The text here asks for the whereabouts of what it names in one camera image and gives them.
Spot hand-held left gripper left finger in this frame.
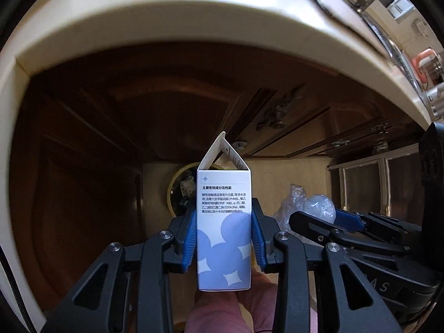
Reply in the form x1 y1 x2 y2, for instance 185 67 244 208
42 198 198 333

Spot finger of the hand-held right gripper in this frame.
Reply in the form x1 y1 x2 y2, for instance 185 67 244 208
289 210 405 253
334 209 423 248

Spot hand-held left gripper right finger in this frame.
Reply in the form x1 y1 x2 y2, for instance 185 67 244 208
250 198 403 333

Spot clear plastic bag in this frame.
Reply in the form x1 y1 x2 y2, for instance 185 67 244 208
274 184 337 233

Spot blue and white box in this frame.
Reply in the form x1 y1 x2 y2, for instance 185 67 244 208
196 131 252 291

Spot round trash bin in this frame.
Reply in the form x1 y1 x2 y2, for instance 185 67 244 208
166 162 226 219

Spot metal framed glass cabinet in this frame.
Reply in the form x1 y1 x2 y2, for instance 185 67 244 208
328 144 422 216

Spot pink pants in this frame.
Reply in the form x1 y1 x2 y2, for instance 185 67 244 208
185 271 320 333

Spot wide wooden cabinet door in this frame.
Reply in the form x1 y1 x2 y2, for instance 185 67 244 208
10 76 250 216

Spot white appliance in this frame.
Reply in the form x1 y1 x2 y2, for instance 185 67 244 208
428 83 444 118

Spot stainless steel double sink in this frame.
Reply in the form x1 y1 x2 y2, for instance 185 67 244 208
347 0 429 112

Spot pink kettle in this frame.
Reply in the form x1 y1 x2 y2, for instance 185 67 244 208
413 49 443 85

